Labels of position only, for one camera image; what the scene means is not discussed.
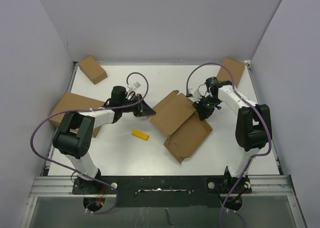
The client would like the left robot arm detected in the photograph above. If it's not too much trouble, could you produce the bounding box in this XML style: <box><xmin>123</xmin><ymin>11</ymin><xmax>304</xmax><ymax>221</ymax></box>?
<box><xmin>52</xmin><ymin>86</ymin><xmax>156</xmax><ymax>193</ymax></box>

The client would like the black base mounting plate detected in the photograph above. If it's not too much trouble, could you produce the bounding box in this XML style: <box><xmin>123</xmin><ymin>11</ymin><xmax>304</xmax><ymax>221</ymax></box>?
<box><xmin>72</xmin><ymin>175</ymin><xmax>252</xmax><ymax>211</ymax></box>

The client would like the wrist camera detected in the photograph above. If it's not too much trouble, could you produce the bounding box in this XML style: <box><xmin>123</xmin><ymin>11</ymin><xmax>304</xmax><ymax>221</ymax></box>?
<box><xmin>186</xmin><ymin>88</ymin><xmax>205</xmax><ymax>103</ymax></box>
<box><xmin>127</xmin><ymin>82</ymin><xmax>141</xmax><ymax>94</ymax></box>

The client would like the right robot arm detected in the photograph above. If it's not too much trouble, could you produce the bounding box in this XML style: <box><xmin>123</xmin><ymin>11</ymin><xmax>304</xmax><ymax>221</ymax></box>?
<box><xmin>193</xmin><ymin>77</ymin><xmax>272</xmax><ymax>192</ymax></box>

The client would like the small folded cardboard box left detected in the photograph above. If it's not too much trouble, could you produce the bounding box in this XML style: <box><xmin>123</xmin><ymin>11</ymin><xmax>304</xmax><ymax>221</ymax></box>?
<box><xmin>78</xmin><ymin>56</ymin><xmax>108</xmax><ymax>85</ymax></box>

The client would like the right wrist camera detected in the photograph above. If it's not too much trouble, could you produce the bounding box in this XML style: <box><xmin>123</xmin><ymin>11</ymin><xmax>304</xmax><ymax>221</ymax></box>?
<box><xmin>186</xmin><ymin>88</ymin><xmax>205</xmax><ymax>103</ymax></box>

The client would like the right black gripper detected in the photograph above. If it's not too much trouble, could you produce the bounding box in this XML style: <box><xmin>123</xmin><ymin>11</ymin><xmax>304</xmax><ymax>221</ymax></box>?
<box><xmin>192</xmin><ymin>96</ymin><xmax>220</xmax><ymax>121</ymax></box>

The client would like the large folded cardboard box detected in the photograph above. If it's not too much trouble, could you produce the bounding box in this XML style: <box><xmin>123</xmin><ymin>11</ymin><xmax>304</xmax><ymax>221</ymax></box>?
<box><xmin>49</xmin><ymin>92</ymin><xmax>104</xmax><ymax>138</ymax></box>

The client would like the yellow wooden block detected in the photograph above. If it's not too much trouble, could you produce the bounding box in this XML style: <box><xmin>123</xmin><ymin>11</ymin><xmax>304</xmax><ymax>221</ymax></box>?
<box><xmin>131</xmin><ymin>129</ymin><xmax>149</xmax><ymax>141</ymax></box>

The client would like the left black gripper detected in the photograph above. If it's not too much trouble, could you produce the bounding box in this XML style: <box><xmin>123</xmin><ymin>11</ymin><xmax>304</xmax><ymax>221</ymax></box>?
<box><xmin>120</xmin><ymin>93</ymin><xmax>156</xmax><ymax>117</ymax></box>

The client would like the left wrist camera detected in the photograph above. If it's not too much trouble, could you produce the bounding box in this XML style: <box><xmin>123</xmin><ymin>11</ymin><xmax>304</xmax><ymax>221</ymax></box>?
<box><xmin>127</xmin><ymin>82</ymin><xmax>141</xmax><ymax>94</ymax></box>

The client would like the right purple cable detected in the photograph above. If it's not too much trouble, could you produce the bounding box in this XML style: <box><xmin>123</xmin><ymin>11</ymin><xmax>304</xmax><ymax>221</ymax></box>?
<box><xmin>186</xmin><ymin>62</ymin><xmax>273</xmax><ymax>228</ymax></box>

